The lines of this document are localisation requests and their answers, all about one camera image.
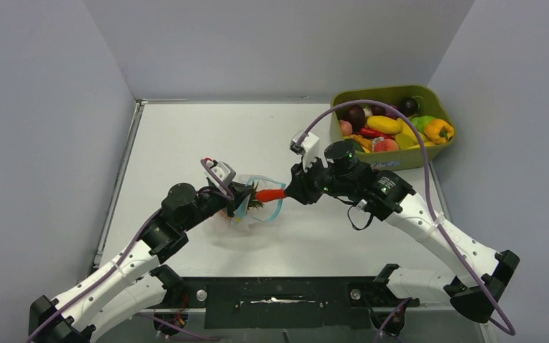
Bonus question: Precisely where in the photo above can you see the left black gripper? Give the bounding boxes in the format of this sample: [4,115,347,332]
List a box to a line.
[181,181,253,232]

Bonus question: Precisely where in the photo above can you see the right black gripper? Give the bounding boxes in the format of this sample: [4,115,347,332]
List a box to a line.
[285,154,353,204]

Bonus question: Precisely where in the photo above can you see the clear zip top bag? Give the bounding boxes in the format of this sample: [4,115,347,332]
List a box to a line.
[217,174,287,232]

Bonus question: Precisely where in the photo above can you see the toy pineapple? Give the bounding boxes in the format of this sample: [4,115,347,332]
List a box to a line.
[244,183,264,214]

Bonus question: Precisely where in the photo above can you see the dark red toy apple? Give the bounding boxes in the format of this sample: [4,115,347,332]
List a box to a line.
[344,105,367,132]

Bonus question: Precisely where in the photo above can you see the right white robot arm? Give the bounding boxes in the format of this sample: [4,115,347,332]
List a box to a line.
[285,141,520,324]

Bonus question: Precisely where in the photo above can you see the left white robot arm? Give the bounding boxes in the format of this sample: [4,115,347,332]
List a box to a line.
[27,182,254,342]

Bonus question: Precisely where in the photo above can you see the small pink toy peach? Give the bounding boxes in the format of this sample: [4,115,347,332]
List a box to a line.
[339,120,353,137]

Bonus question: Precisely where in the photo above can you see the red toy chili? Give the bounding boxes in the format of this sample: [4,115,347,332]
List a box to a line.
[360,127,392,139]

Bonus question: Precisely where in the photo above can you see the yellow toy mango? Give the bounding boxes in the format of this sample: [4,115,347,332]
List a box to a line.
[366,116,401,135]

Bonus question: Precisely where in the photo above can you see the yellow toy banana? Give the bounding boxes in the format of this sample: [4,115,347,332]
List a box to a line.
[394,118,419,150]

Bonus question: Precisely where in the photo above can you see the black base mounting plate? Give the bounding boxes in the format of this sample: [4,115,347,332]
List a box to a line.
[137,276,420,330]

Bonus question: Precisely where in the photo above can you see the dark purple toy plum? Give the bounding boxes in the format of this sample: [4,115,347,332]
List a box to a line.
[397,97,420,117]

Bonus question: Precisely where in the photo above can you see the green toy pepper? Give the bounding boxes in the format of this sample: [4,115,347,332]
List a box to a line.
[410,116,436,134]

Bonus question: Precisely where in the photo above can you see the yellow toy bell pepper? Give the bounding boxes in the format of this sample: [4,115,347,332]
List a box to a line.
[424,119,455,144]

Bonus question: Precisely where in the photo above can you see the olive green plastic bin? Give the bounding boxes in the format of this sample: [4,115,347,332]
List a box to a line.
[330,85,455,170]

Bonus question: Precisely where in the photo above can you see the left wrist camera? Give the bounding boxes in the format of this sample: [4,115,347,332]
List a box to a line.
[201,158,236,193]

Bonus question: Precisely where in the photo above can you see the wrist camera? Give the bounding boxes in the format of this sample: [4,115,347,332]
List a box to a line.
[201,158,236,193]
[290,130,320,172]

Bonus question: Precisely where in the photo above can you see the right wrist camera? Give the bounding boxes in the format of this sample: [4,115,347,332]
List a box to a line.
[290,130,320,172]

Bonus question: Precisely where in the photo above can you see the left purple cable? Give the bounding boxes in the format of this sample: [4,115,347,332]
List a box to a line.
[26,158,235,343]

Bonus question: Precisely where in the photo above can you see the purple cable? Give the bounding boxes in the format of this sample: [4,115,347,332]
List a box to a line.
[298,99,517,343]
[26,158,235,343]

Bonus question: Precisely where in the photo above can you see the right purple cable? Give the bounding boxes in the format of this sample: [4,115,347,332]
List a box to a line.
[298,99,517,343]

